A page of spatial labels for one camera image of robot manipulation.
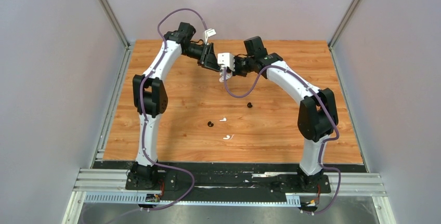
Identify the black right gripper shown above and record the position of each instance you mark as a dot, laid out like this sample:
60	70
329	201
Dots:
236	73

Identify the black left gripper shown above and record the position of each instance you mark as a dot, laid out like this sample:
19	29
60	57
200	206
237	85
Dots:
208	59

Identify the white earbud charging case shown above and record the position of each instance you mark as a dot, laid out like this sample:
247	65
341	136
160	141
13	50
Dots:
224	76

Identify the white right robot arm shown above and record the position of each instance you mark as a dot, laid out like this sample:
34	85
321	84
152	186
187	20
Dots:
318	118

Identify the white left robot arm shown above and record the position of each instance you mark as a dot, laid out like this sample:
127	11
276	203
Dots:
150	97

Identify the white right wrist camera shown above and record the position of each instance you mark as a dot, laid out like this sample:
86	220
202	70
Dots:
226	60

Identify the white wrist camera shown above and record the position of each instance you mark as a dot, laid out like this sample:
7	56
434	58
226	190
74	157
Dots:
226	60
207	34

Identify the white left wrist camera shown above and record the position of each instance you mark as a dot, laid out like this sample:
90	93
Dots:
207	34

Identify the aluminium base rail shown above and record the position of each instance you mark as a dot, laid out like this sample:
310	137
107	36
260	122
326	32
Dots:
223	188

